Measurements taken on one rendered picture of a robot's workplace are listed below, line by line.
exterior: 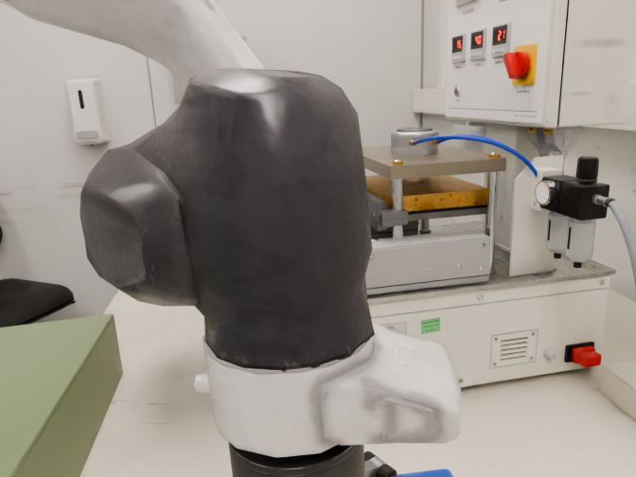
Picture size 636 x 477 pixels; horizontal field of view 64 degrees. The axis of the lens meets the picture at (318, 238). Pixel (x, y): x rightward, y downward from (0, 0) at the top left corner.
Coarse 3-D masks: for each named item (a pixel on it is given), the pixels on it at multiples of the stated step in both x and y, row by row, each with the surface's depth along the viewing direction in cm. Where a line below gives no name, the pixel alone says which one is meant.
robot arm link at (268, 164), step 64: (192, 128) 22; (256, 128) 20; (320, 128) 21; (128, 192) 25; (192, 192) 23; (256, 192) 21; (320, 192) 21; (128, 256) 26; (192, 256) 24; (256, 256) 21; (320, 256) 22; (256, 320) 23; (320, 320) 23
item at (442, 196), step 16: (368, 176) 95; (448, 176) 92; (384, 192) 80; (416, 192) 79; (432, 192) 78; (448, 192) 78; (464, 192) 78; (480, 192) 79; (416, 208) 78; (432, 208) 78; (448, 208) 79; (464, 208) 79; (480, 208) 80
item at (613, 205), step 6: (612, 204) 61; (618, 204) 61; (612, 210) 61; (618, 210) 60; (618, 216) 60; (624, 216) 60; (618, 222) 60; (624, 222) 60; (624, 228) 60; (630, 228) 60; (624, 234) 60; (630, 234) 60; (630, 240) 59; (630, 246) 60; (630, 252) 60; (630, 258) 60
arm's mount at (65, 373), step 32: (64, 320) 86; (96, 320) 85; (0, 352) 75; (32, 352) 75; (64, 352) 74; (96, 352) 76; (0, 384) 66; (32, 384) 65; (64, 384) 64; (96, 384) 75; (0, 416) 58; (32, 416) 58; (64, 416) 62; (96, 416) 74; (0, 448) 53; (32, 448) 53; (64, 448) 62
